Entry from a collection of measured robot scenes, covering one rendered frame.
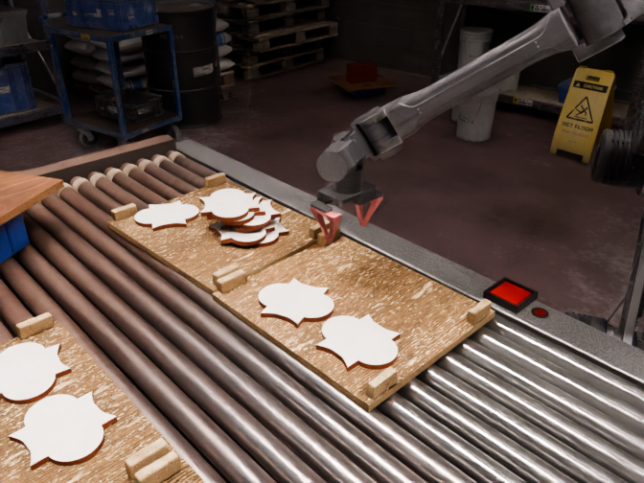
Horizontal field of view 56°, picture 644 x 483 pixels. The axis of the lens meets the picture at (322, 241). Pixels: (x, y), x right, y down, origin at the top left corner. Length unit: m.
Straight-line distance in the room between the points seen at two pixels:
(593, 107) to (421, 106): 3.61
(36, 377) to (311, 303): 0.47
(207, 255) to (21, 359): 0.43
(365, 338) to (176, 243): 0.52
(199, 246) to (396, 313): 0.47
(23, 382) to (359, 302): 0.58
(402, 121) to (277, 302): 0.40
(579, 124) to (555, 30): 3.66
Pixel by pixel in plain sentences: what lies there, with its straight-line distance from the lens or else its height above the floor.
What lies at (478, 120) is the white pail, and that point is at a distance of 4.75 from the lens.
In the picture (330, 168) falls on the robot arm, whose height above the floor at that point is 1.19.
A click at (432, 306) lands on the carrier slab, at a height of 0.94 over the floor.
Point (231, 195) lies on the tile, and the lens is 1.40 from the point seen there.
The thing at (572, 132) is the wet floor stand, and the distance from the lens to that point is 4.65.
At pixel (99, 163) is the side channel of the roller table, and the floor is 0.94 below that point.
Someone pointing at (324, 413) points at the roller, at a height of 0.92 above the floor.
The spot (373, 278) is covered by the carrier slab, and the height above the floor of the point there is 0.94.
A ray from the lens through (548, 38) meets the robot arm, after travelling 0.99.
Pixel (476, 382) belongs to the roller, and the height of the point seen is 0.91.
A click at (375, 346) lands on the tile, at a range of 1.03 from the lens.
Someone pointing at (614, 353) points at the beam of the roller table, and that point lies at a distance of 1.18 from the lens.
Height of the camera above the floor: 1.60
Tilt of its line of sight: 30 degrees down
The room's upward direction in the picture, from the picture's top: straight up
